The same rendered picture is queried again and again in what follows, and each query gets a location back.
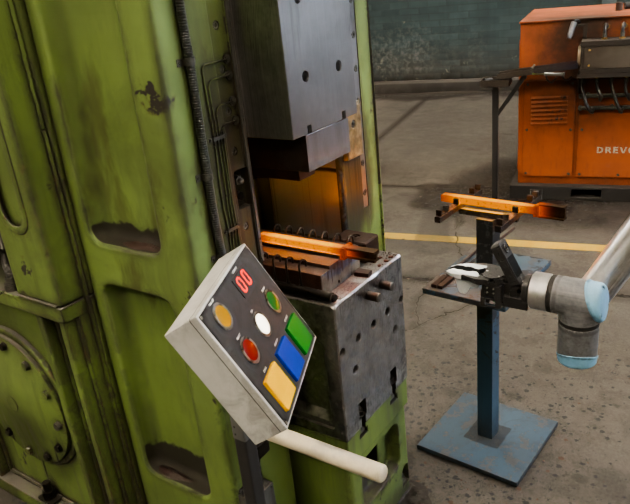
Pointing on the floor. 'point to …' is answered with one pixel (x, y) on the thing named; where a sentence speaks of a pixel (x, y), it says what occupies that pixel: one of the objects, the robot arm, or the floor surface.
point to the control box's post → (252, 480)
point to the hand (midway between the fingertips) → (453, 267)
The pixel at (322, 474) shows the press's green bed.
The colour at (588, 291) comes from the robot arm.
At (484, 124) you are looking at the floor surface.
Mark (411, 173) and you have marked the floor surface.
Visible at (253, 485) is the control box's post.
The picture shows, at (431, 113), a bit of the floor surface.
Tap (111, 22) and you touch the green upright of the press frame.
